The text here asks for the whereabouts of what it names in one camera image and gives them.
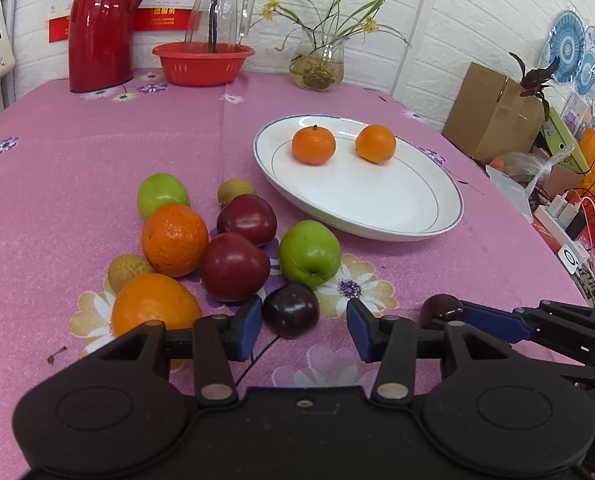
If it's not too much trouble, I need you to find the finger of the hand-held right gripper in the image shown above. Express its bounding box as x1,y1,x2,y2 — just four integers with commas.
458,299,595,381

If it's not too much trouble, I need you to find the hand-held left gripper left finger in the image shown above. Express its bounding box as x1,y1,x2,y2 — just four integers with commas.
84,296,264,407

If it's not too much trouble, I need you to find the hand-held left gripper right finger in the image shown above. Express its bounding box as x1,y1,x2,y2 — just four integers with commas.
346,299,523,407

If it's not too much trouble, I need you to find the dark purple plum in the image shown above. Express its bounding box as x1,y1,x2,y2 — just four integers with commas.
420,294,464,331
262,283,321,339

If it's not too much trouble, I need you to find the dark red apple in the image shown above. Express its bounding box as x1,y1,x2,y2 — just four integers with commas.
200,232,271,304
216,194,278,248

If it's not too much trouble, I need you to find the green apple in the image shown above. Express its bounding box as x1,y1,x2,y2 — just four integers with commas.
136,173,191,221
278,219,342,289

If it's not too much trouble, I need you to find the smooth orange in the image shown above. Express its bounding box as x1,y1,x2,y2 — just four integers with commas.
111,273,203,372

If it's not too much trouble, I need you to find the white plate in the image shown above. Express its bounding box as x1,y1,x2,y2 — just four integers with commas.
252,114,465,242

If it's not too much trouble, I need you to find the brown longan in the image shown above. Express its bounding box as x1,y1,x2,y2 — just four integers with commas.
108,254,155,295
217,178,258,208

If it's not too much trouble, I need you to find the bumpy orange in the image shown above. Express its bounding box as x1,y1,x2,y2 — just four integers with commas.
142,203,209,279

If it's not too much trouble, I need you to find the white power strip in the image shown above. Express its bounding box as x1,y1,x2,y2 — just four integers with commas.
534,205,591,276

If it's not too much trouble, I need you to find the clear plastic bag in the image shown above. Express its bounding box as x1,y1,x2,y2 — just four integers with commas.
486,150,573,223

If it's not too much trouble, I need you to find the mandarin with stem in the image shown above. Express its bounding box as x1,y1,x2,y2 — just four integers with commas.
292,125,337,166

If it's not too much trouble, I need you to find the green white box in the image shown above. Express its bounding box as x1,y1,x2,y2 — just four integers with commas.
542,107,591,173

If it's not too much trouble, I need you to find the cardboard box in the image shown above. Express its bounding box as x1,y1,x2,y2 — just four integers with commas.
442,62,545,165

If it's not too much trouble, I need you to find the pink floral tablecloth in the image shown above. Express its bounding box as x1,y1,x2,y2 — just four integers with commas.
0,69,591,480

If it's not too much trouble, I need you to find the dark red leaf plant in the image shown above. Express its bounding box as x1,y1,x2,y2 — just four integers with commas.
508,51,561,121

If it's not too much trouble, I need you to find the glass vase with orchid plant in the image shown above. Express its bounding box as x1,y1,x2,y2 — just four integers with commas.
257,0,413,93

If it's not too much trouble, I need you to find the red plastic basket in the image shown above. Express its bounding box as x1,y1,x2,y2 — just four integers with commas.
152,41,256,87

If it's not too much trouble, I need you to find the blue white paper fan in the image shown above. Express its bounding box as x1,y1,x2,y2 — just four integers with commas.
575,50,595,97
546,10,589,83

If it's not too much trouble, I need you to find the glass pitcher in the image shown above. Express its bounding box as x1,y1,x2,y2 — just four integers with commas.
184,0,256,54

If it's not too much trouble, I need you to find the red thermos jug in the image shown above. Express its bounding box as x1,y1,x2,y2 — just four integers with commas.
68,0,155,94

